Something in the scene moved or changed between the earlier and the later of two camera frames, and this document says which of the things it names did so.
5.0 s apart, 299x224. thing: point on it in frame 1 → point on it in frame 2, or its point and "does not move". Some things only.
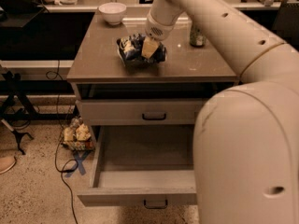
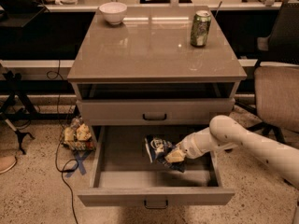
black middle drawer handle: [155, 207] does not move
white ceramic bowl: [113, 12] does not move
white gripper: [157, 30] → [186, 147]
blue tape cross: [79, 165] does not move
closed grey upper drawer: [140, 112] does not move
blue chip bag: [130, 48] → [158, 147]
